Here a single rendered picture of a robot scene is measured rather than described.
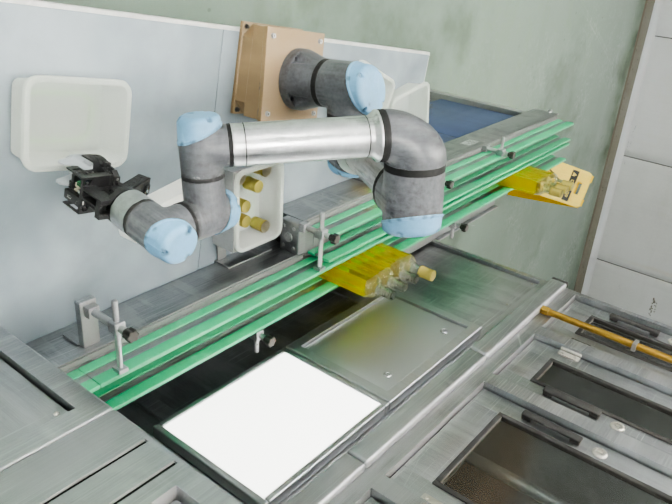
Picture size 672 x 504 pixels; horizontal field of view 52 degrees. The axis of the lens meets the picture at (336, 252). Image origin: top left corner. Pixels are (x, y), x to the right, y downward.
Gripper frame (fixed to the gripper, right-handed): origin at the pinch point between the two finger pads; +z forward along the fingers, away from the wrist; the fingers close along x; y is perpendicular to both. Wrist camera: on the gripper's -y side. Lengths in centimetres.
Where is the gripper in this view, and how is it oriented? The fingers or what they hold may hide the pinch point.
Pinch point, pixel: (73, 162)
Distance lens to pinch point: 143.0
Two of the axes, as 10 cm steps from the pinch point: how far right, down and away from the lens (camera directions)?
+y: -6.1, 1.8, -7.7
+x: -2.6, 8.7, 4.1
